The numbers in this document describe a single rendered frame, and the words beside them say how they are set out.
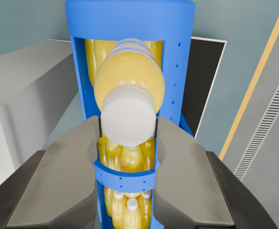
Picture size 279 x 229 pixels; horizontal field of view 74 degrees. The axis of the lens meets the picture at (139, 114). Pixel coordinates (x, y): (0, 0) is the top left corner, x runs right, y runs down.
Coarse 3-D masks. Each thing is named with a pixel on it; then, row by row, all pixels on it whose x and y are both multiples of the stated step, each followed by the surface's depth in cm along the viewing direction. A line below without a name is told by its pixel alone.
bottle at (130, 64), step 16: (112, 48) 24; (128, 48) 19; (144, 48) 22; (112, 64) 16; (128, 64) 15; (144, 64) 16; (96, 80) 16; (112, 80) 14; (128, 80) 14; (144, 80) 15; (160, 80) 16; (96, 96) 16; (160, 96) 16
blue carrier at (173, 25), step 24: (72, 0) 33; (96, 0) 30; (120, 0) 29; (144, 0) 30; (168, 0) 31; (72, 24) 36; (96, 24) 32; (120, 24) 31; (144, 24) 31; (168, 24) 33; (192, 24) 39; (72, 48) 43; (168, 48) 35; (168, 72) 37; (168, 96) 41; (96, 144) 66; (96, 168) 53
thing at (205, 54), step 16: (192, 48) 138; (208, 48) 139; (224, 48) 140; (192, 64) 144; (208, 64) 145; (192, 80) 151; (208, 80) 152; (192, 96) 158; (208, 96) 159; (192, 112) 166; (192, 128) 175
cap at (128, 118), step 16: (112, 96) 13; (128, 96) 12; (144, 96) 13; (112, 112) 12; (128, 112) 12; (144, 112) 12; (112, 128) 13; (128, 128) 13; (144, 128) 13; (128, 144) 13
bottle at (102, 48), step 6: (96, 42) 41; (102, 42) 40; (108, 42) 40; (114, 42) 41; (96, 48) 42; (102, 48) 41; (108, 48) 41; (96, 54) 43; (102, 54) 42; (96, 60) 44; (102, 60) 42; (96, 66) 44
